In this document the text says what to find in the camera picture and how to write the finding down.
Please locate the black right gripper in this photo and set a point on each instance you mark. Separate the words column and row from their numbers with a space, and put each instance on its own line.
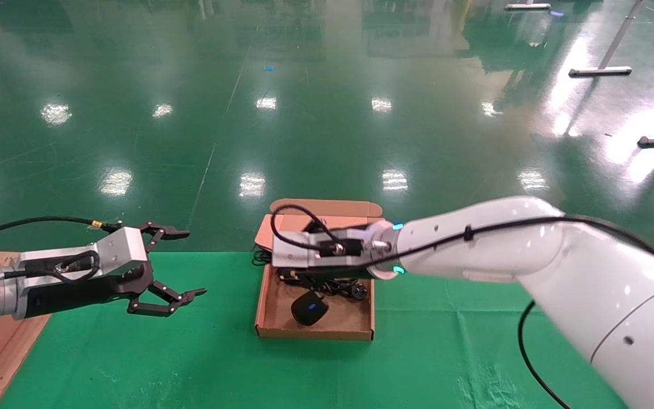
column 315, row 274

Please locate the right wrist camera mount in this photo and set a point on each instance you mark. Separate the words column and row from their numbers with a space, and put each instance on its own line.
column 296, row 255

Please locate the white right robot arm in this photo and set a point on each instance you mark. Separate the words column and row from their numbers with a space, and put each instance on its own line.
column 531, row 244

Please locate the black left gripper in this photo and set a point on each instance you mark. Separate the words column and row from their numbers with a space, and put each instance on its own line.
column 77, row 295

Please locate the white table with T-legs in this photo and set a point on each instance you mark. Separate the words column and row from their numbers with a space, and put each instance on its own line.
column 617, row 40

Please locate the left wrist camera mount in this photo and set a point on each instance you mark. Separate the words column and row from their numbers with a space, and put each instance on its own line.
column 122, row 250

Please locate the grey table foot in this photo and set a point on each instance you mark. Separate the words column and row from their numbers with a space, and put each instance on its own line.
column 527, row 6

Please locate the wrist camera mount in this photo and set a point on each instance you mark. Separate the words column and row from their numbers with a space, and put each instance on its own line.
column 122, row 250
column 296, row 255

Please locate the green tablecloth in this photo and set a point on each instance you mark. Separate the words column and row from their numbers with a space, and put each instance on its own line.
column 191, row 363

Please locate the open flat cardboard box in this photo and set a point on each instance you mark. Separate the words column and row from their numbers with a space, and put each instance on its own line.
column 349, row 324

